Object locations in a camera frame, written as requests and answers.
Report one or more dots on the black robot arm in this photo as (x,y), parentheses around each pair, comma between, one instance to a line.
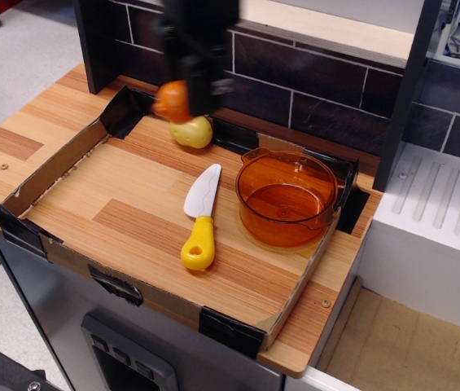
(203,8)

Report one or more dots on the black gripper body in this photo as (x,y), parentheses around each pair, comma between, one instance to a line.
(195,43)

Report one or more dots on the yellow toy potato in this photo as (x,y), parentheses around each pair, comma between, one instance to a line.
(196,133)

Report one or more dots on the grey oven control panel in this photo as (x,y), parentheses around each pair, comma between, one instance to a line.
(124,364)

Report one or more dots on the white toy sink drainer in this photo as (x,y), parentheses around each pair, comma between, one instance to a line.
(412,250)

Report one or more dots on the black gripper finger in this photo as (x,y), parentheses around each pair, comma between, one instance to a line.
(206,96)

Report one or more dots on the orange transparent plastic pot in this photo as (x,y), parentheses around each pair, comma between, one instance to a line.
(287,199)

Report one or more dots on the orange toy carrot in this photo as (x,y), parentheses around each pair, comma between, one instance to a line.
(171,102)

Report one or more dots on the yellow handled toy knife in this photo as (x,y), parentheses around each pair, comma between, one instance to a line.
(198,251)

